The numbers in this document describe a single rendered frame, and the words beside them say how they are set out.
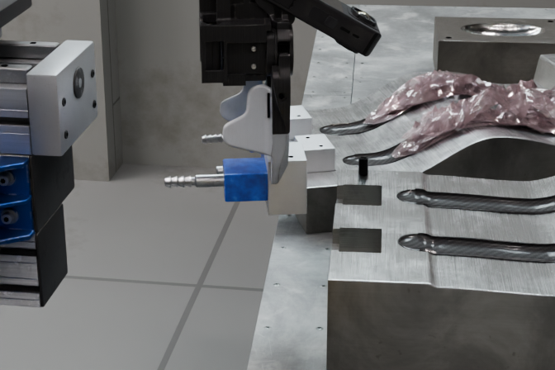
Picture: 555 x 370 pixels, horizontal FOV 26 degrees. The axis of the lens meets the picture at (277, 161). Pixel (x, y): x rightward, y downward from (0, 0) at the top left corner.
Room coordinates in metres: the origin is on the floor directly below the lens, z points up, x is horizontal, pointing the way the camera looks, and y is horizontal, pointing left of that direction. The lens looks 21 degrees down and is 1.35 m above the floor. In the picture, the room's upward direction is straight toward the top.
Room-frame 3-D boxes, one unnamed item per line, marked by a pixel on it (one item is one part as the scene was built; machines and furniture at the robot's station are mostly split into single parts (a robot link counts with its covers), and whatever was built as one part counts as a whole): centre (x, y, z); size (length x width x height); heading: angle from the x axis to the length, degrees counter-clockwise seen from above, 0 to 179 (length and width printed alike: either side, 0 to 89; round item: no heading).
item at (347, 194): (1.11, -0.08, 0.87); 0.05 x 0.05 x 0.04; 85
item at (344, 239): (1.00, -0.07, 0.87); 0.05 x 0.05 x 0.04; 85
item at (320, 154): (1.27, 0.00, 0.85); 0.13 x 0.05 x 0.05; 102
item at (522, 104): (1.38, -0.25, 0.90); 0.26 x 0.18 x 0.08; 102
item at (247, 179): (1.05, 0.04, 0.93); 0.13 x 0.05 x 0.05; 95
